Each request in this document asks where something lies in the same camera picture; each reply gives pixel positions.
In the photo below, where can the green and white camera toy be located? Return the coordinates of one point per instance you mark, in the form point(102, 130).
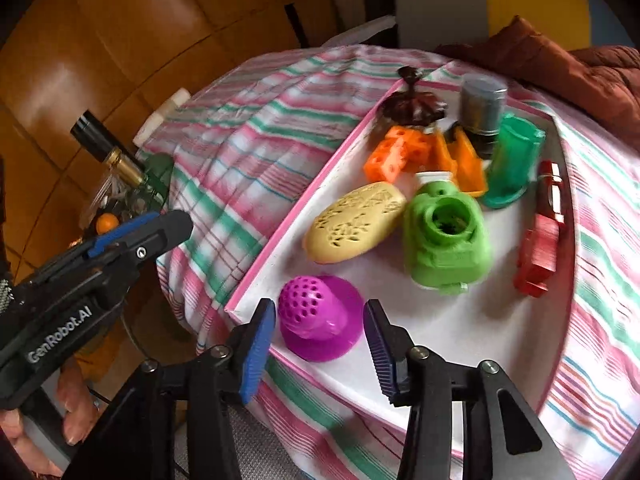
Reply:
point(445, 250)

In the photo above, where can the teal green plastic holder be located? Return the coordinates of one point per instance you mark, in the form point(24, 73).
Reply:
point(512, 165)

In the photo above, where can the person's left hand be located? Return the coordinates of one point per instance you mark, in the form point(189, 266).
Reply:
point(77, 395)

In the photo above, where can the grey cylinder speaker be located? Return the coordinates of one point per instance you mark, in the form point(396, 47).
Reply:
point(482, 105)

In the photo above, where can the brown quilted duvet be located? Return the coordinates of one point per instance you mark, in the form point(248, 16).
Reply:
point(590, 75)

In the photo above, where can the black capped gold bottle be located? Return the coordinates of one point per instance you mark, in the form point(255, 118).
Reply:
point(107, 155)

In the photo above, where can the orange translucent scoop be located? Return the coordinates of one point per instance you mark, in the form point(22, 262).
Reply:
point(467, 167)

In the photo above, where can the orange holed block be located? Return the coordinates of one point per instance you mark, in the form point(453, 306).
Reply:
point(395, 155)

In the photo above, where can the round green glass table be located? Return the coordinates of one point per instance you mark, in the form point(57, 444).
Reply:
point(159, 169)

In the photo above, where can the red capsule bottle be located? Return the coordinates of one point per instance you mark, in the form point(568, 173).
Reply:
point(542, 240)

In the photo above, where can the magenta perforated dome toy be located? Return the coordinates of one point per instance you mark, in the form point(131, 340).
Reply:
point(320, 317)

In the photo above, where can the white tray with pink rim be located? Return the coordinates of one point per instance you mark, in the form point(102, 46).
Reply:
point(475, 340)

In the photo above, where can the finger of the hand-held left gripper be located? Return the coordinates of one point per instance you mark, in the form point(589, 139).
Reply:
point(122, 234)
point(165, 232)

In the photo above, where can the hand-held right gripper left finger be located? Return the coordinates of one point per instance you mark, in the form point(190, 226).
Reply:
point(257, 355)

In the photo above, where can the orange fruit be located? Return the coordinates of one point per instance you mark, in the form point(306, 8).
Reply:
point(107, 223)

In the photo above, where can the dark brown glossy figurine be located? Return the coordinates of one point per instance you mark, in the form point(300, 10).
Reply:
point(412, 102)

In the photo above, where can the striped pink green blanket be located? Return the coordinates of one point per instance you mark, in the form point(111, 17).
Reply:
point(240, 135)

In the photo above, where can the clear plastic container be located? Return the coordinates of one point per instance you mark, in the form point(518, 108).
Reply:
point(107, 195)

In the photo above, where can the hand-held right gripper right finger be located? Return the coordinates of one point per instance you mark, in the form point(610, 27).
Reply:
point(380, 355)

